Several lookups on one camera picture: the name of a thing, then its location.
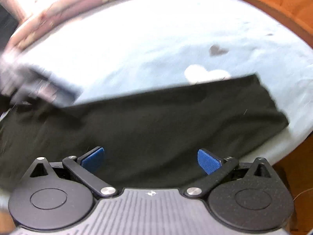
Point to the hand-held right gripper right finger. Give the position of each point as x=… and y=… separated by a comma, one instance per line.
x=209, y=162

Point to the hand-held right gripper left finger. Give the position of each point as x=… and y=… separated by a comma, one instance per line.
x=93, y=161

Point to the black pants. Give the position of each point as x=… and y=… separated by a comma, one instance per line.
x=159, y=127

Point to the pink floral quilt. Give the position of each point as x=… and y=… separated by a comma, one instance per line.
x=61, y=7

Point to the blue floral bed sheet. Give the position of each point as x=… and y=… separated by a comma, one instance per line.
x=146, y=41

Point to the wooden headboard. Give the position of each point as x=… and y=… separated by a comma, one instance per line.
x=281, y=2

